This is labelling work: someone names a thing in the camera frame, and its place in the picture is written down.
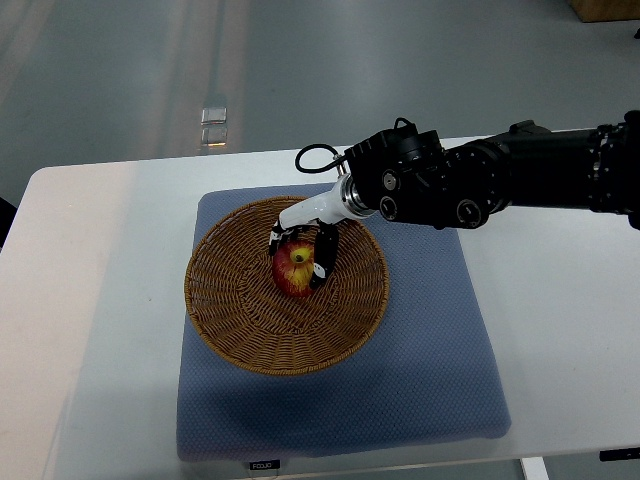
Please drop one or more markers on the blue grey cushion mat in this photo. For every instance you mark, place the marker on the blue grey cushion mat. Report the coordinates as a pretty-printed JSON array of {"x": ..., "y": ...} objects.
[{"x": 427, "y": 375}]

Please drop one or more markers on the red yellow apple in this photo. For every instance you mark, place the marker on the red yellow apple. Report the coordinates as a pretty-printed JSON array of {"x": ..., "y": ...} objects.
[{"x": 293, "y": 267}]

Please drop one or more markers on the cardboard box corner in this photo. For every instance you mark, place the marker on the cardboard box corner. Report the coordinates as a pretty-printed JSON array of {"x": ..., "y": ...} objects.
[{"x": 592, "y": 11}]

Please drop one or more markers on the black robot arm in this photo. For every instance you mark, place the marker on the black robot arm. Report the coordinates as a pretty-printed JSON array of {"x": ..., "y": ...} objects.
[{"x": 409, "y": 177}]

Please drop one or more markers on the black cushion label tag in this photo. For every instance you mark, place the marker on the black cushion label tag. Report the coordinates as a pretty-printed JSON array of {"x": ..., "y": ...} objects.
[{"x": 265, "y": 465}]

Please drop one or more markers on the black table bracket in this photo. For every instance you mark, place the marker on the black table bracket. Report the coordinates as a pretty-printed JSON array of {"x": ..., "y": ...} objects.
[{"x": 619, "y": 455}]

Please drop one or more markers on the round wicker basket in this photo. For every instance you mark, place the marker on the round wicker basket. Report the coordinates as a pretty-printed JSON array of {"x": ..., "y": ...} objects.
[{"x": 240, "y": 313}]

